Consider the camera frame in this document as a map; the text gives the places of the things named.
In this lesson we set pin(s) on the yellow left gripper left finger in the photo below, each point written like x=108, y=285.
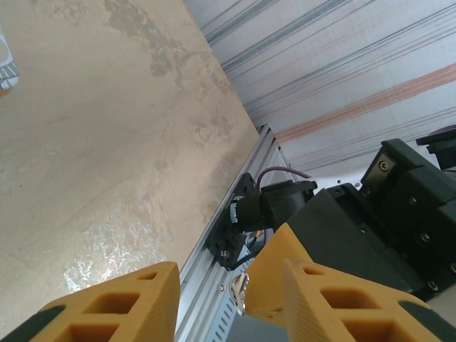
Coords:
x=149, y=292

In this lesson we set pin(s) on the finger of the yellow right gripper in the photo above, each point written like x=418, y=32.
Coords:
x=270, y=278

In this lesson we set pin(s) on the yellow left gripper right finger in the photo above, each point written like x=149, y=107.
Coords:
x=306, y=306

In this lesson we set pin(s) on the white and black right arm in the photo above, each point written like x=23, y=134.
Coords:
x=256, y=210

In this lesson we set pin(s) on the bear print LOVE box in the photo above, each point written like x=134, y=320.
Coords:
x=7, y=75

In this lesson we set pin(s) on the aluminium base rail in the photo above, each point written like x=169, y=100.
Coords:
x=199, y=285

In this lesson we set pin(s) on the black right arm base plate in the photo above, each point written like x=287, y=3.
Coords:
x=221, y=231

